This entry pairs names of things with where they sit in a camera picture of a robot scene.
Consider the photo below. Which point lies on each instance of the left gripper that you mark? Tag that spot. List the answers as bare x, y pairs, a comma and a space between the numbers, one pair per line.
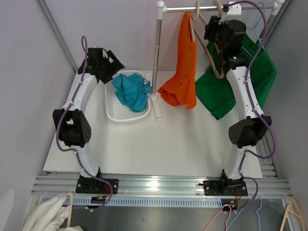
115, 66

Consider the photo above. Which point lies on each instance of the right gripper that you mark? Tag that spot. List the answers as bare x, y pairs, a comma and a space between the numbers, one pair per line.
211, 28

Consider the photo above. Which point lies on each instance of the teal blue t shirt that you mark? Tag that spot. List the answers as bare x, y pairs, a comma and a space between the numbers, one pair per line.
132, 91

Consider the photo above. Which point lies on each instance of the green t shirt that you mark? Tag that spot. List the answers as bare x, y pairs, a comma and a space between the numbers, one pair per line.
217, 96

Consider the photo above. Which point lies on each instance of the orange t shirt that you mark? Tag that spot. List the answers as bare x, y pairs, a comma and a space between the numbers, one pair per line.
180, 89

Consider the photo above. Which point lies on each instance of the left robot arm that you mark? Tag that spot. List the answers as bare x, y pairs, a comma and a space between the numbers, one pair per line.
73, 131

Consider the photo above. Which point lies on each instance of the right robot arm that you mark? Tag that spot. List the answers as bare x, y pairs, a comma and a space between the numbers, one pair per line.
252, 123

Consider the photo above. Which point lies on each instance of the beige wooden hanger on floor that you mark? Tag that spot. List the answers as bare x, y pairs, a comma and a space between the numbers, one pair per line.
293, 219

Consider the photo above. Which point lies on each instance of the white perforated plastic basket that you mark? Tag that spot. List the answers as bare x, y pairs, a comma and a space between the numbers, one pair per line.
118, 112

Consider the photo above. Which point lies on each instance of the white cloth pile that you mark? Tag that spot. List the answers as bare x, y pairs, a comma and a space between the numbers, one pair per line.
51, 215

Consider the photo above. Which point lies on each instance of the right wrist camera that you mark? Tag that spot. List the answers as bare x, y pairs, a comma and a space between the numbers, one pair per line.
232, 13

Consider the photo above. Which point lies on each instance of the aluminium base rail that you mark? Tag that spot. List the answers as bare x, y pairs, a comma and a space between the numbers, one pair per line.
167, 191

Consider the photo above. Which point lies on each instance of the blue wire hanger on floor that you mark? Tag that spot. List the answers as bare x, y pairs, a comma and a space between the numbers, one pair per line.
257, 213

